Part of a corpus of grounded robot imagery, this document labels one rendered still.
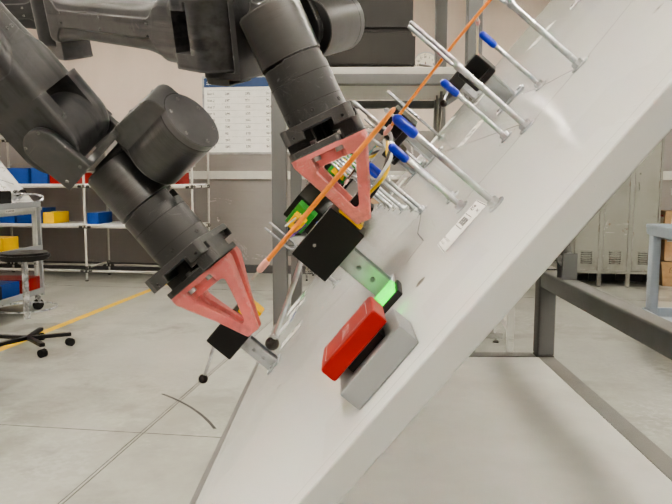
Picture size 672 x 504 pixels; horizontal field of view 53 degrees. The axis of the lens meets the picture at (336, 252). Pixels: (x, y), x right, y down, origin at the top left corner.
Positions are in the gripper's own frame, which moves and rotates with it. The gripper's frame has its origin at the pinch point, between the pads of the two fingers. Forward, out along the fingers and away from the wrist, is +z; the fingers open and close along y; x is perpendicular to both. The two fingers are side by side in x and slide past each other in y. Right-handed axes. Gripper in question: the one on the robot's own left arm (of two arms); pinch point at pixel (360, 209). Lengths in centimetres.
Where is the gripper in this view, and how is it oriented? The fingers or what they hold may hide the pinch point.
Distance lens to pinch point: 62.7
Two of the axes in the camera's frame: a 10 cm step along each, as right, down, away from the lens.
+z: 4.2, 9.0, 1.3
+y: 0.6, -1.7, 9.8
